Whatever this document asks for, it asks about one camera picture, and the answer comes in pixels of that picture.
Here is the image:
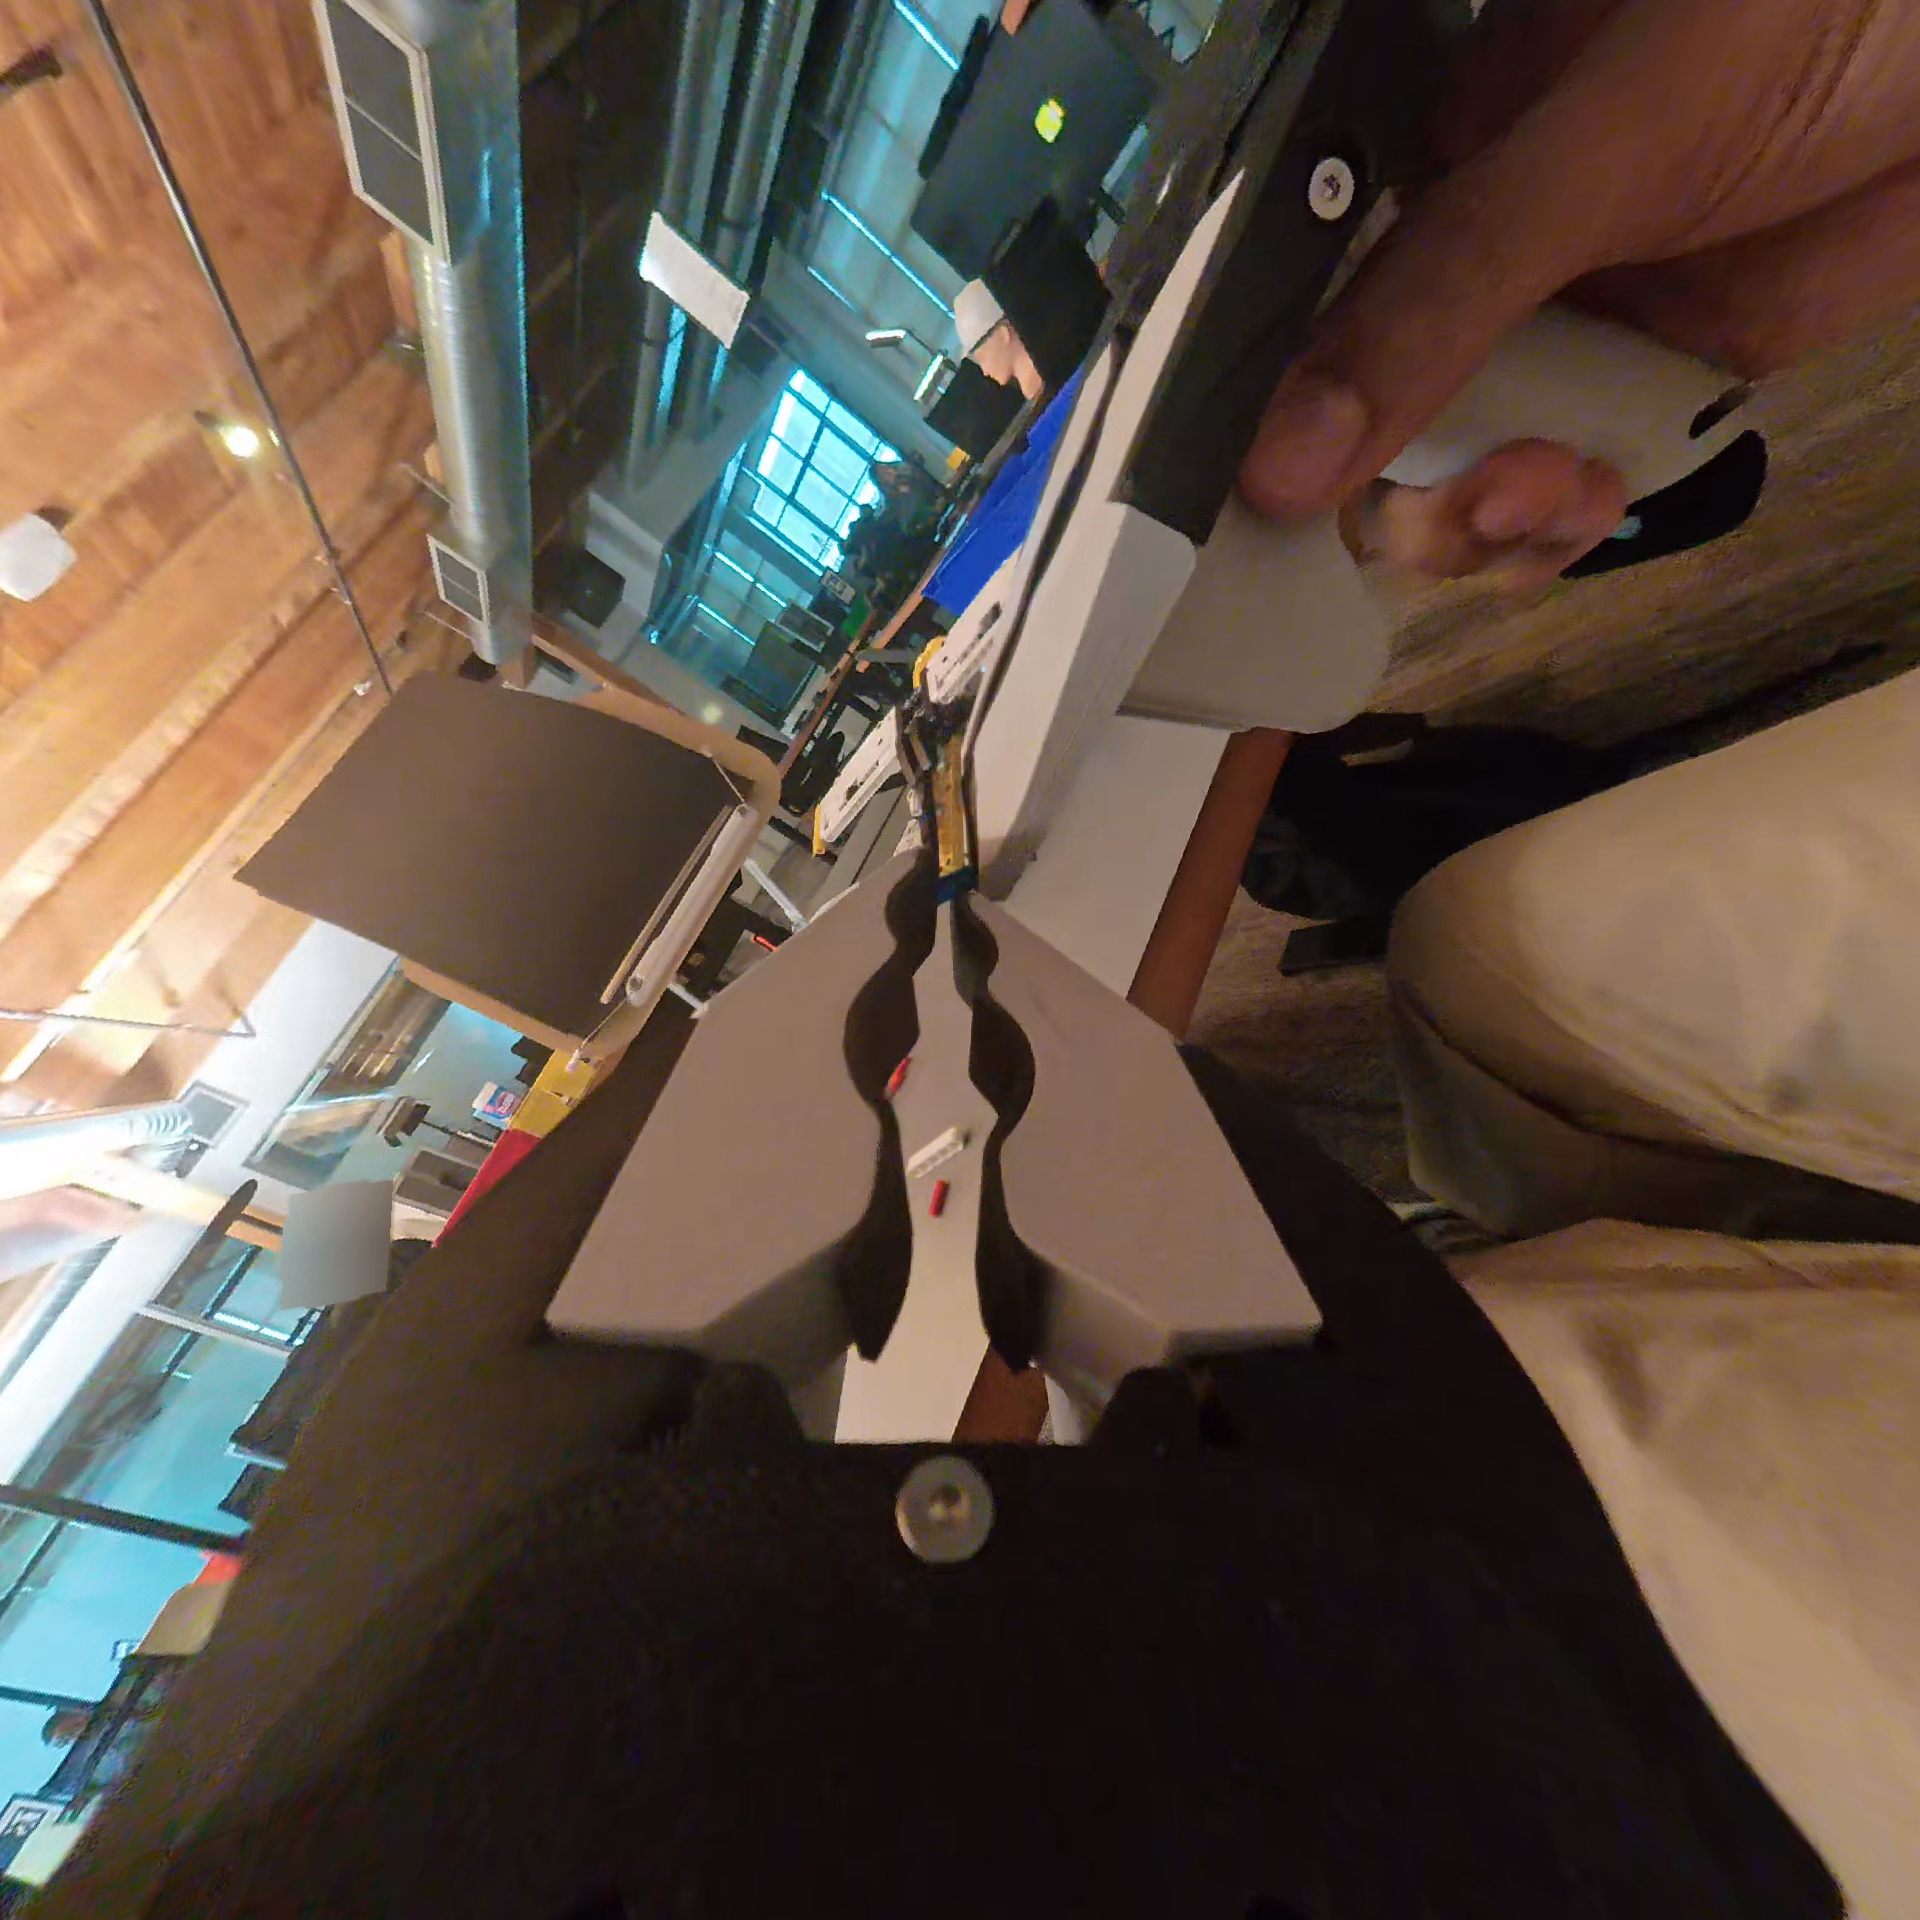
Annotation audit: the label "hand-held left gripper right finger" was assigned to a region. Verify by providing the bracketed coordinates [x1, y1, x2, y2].
[958, 891, 1326, 1445]

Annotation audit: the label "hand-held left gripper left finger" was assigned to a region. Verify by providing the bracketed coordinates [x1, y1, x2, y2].
[545, 854, 958, 1440]

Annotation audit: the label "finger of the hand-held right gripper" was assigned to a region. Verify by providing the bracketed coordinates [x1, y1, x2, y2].
[968, 503, 1203, 886]
[966, 170, 1249, 784]

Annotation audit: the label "white yellow lego plane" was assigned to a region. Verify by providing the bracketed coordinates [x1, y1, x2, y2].
[809, 591, 1025, 904]

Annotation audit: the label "person's right hand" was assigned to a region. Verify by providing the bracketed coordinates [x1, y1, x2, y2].
[1240, 0, 1920, 585]

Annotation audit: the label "blue plastic bin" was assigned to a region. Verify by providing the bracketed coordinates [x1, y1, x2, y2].
[922, 368, 1089, 616]

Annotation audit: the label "black screen with sticker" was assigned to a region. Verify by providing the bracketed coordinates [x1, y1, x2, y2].
[908, 0, 1161, 290]

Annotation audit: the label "white desk lamp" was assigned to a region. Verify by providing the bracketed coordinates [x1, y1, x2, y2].
[231, 667, 782, 1058]

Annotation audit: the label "person's beige trousers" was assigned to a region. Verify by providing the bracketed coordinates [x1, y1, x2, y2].
[1387, 697, 1920, 1920]

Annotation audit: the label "white ceiling lamp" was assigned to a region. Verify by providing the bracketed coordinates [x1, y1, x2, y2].
[0, 509, 81, 602]

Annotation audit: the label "silver ventilation duct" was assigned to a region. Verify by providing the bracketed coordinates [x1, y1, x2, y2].
[312, 0, 545, 671]

